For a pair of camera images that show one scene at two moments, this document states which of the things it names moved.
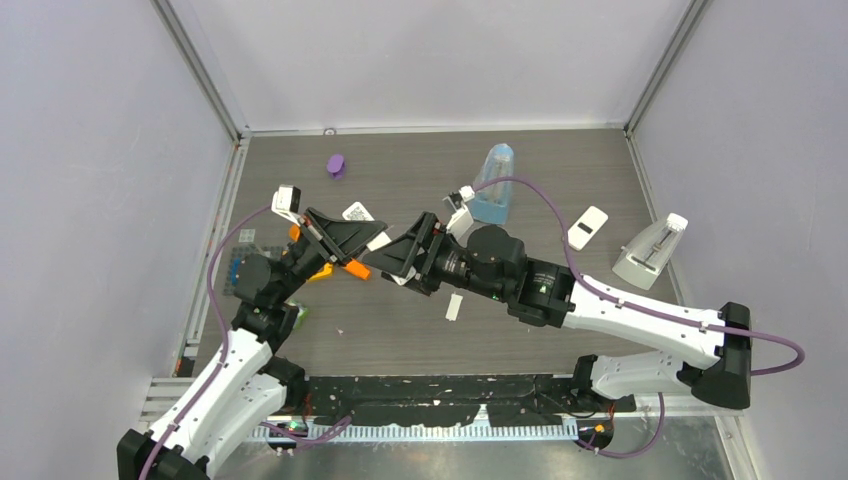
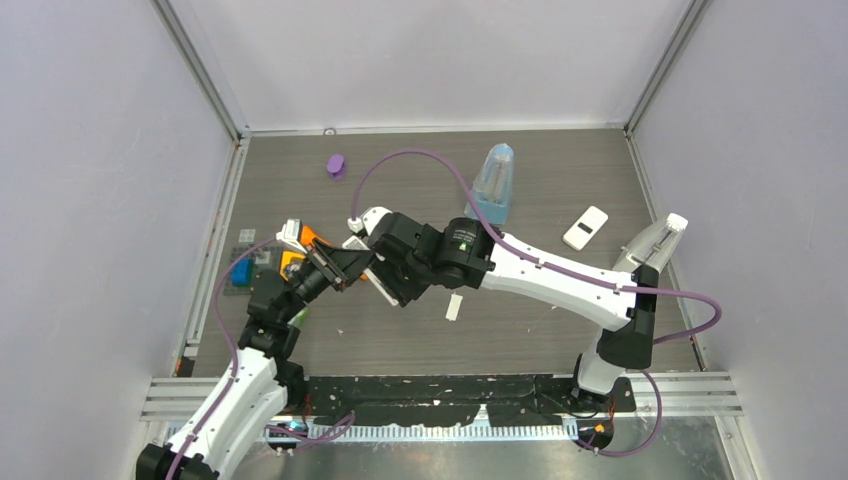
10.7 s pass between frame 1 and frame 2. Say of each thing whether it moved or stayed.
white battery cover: stayed
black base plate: stayed
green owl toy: stayed
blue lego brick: stayed
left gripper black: moved
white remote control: moved
